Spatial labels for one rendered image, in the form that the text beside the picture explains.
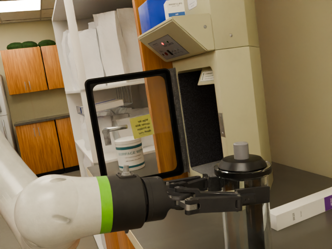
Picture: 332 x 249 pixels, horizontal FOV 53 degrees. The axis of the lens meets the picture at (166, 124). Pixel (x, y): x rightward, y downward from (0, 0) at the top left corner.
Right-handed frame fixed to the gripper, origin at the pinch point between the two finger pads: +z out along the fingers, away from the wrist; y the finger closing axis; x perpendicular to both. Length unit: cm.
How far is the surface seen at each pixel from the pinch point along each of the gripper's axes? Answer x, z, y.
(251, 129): -8.1, 22.0, 28.2
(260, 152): -1.0, 25.5, 28.2
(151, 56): -33, 4, 65
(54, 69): -63, -6, 550
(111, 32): -57, 8, 155
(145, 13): -44, -3, 50
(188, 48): -31.5, 5.2, 35.6
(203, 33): -34.7, 6.2, 28.2
